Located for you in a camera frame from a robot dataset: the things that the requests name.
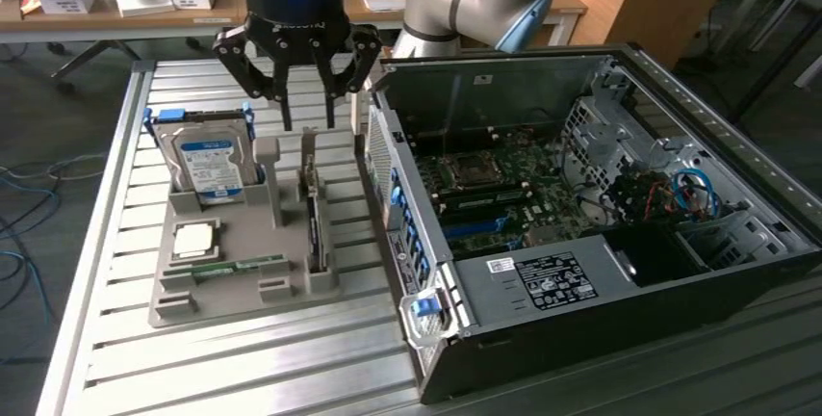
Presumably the silver CPU chip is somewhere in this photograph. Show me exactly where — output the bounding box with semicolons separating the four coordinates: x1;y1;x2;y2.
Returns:
171;222;223;259

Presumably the blue data wire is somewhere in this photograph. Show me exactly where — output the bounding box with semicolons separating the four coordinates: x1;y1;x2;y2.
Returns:
667;168;721;222

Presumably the grey parts rack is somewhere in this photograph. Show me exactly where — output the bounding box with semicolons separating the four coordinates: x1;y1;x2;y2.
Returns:
148;126;346;328

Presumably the blue floor cable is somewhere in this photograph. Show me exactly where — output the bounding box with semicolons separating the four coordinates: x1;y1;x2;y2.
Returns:
0;165;59;325

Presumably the white table leg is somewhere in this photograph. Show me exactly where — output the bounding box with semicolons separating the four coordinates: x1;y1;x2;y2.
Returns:
793;54;822;90

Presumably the black Nvidia graphics card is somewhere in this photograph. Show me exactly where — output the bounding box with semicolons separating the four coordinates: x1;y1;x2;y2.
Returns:
298;126;332;276

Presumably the hard disk with blue caddy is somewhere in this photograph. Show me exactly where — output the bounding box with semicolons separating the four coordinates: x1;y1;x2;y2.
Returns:
144;103;266;205

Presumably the wooden desk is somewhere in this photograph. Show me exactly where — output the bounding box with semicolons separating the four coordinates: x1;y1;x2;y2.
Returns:
0;0;590;94

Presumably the green loose RAM stick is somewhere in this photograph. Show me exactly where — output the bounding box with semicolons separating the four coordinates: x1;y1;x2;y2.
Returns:
191;254;288;278

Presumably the metal CPU socket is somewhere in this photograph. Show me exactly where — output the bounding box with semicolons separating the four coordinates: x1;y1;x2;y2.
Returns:
446;153;499;186

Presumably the red and orange wire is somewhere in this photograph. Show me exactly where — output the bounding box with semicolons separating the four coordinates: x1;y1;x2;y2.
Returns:
646;179;675;220

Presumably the black wire bundle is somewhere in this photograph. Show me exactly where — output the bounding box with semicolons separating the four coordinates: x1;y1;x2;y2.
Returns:
606;172;650;222

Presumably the grey power supply unit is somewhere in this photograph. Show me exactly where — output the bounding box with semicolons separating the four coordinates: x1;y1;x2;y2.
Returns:
448;237;643;335

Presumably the dark installed RAM stick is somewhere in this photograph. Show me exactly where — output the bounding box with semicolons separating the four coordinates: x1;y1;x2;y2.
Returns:
442;188;526;208

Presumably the metal disk bay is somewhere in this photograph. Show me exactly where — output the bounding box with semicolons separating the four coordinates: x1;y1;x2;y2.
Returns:
673;211;791;273

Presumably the green motherboard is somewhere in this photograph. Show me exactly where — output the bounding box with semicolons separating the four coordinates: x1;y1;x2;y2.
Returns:
410;129;605;258

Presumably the black open PC case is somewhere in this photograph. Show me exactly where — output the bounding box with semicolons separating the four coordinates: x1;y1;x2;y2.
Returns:
350;42;822;405

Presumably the silver chipset heatsink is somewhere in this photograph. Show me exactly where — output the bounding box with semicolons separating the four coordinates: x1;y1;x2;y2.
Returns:
526;227;570;247

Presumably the grey floor cable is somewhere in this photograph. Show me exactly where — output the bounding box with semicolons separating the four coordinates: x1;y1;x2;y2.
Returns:
0;153;108;181

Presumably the blue expansion slot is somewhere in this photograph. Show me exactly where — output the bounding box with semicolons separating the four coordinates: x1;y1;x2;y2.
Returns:
443;221;510;240

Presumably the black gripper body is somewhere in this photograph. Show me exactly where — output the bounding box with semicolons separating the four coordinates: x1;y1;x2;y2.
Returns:
236;0;355;69

